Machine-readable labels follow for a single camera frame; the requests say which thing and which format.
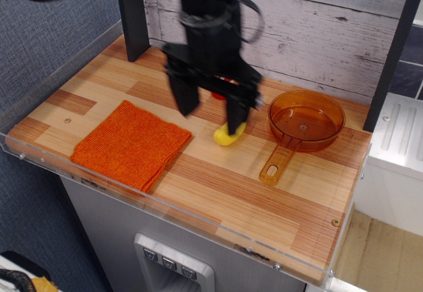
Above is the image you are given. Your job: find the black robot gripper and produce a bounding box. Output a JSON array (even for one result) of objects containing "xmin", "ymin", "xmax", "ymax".
[{"xmin": 163, "ymin": 4, "xmax": 261, "ymax": 135}]

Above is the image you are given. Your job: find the amber plastic measuring cup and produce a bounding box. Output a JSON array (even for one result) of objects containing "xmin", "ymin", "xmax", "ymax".
[{"xmin": 259, "ymin": 90, "xmax": 346, "ymax": 186}]

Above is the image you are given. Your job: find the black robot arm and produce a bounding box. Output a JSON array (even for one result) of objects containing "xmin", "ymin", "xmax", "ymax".
[{"xmin": 163, "ymin": 0, "xmax": 262, "ymax": 135}]

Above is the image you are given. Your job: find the red hot sauce bottle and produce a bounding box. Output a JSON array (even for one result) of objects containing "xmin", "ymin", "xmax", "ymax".
[{"xmin": 211, "ymin": 75, "xmax": 239, "ymax": 100}]

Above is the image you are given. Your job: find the yellow toy banana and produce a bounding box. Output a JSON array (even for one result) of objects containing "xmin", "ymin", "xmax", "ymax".
[{"xmin": 213, "ymin": 122, "xmax": 247, "ymax": 146}]

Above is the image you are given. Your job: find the clear acrylic table guard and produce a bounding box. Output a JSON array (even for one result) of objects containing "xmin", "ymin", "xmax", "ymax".
[{"xmin": 3, "ymin": 36, "xmax": 371, "ymax": 287}]

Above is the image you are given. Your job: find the orange knitted cloth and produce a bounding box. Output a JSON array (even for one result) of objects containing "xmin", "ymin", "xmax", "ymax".
[{"xmin": 70, "ymin": 100, "xmax": 192, "ymax": 193}]

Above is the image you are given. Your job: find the silver toy fridge cabinet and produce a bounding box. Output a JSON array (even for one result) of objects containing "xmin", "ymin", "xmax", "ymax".
[{"xmin": 62, "ymin": 178, "xmax": 306, "ymax": 291}]

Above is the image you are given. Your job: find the silver water dispenser panel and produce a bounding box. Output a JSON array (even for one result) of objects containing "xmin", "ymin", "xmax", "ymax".
[{"xmin": 134, "ymin": 233, "xmax": 215, "ymax": 291}]

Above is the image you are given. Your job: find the white toy sink counter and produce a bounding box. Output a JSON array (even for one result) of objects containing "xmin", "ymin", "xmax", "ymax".
[{"xmin": 354, "ymin": 93, "xmax": 422, "ymax": 235}]

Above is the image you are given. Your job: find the yellow object at corner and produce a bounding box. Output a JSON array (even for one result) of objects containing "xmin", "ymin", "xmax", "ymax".
[{"xmin": 31, "ymin": 277, "xmax": 59, "ymax": 292}]

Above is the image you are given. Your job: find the dark left vertical post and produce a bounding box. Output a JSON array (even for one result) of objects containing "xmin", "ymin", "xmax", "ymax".
[{"xmin": 118, "ymin": 0, "xmax": 150, "ymax": 62}]

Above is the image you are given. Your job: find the dark vertical post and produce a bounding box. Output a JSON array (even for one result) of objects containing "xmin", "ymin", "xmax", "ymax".
[
  {"xmin": 363, "ymin": 0, "xmax": 421, "ymax": 133},
  {"xmin": 118, "ymin": 0, "xmax": 150, "ymax": 62}
]

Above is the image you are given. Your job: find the dark right vertical post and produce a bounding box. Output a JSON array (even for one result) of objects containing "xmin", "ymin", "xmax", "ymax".
[{"xmin": 363, "ymin": 0, "xmax": 421, "ymax": 133}]

